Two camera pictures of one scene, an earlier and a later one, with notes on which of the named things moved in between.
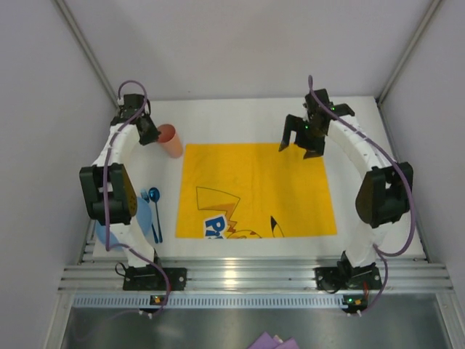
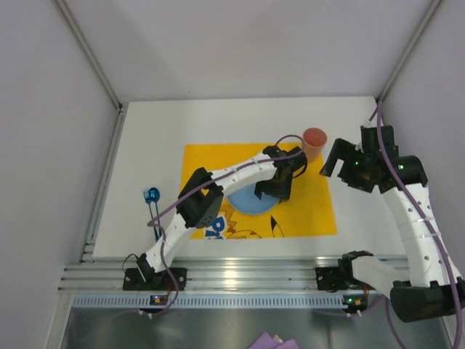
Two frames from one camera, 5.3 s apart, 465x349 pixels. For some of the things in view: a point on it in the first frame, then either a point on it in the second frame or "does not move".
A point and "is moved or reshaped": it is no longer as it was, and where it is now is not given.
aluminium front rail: x=252 y=273 does not move
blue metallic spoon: x=154 y=195 does not move
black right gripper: x=303 y=134 -> x=341 y=160
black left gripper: x=147 y=130 -> x=273 y=186
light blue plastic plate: x=143 y=217 -> x=245 y=200
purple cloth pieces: x=266 y=341 does not move
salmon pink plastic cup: x=169 y=139 is moved or reshaped
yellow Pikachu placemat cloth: x=253 y=190 does not move
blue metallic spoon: x=144 y=193 does not move
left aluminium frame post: x=69 y=15 does not move
